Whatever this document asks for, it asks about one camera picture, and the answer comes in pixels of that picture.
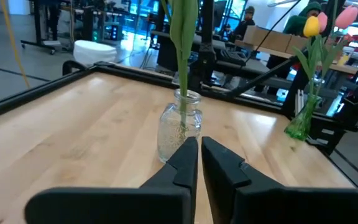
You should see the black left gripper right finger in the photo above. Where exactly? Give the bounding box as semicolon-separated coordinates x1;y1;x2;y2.
201;136;358;224

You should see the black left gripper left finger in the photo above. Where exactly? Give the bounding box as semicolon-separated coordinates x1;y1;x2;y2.
24;136;200;224

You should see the red artificial tulip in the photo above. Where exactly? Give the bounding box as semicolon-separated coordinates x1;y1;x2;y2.
168;0;188;134
181;0;200;134

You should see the yellow artificial tulip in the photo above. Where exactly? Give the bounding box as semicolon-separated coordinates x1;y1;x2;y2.
291;16;323;101

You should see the clear cut-glass vase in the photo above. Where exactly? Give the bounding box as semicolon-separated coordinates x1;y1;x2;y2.
157;88;203;164

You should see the green glass vase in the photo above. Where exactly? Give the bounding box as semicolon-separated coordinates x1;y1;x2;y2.
283;93;323;142

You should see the brown cardboard box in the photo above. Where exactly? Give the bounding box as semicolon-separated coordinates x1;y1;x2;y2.
285;34;311;57
243;25;293;55

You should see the white trash bin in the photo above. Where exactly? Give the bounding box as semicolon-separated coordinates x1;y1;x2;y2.
73;39;118;67

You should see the person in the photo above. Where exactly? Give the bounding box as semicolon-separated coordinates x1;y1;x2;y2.
228;5;256;42
282;1;323;36

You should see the black rolling workbench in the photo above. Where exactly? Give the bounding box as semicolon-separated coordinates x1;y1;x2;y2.
19;0;75;56

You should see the yellow hanging cable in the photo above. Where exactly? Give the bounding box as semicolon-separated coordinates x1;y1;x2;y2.
0;0;31;89

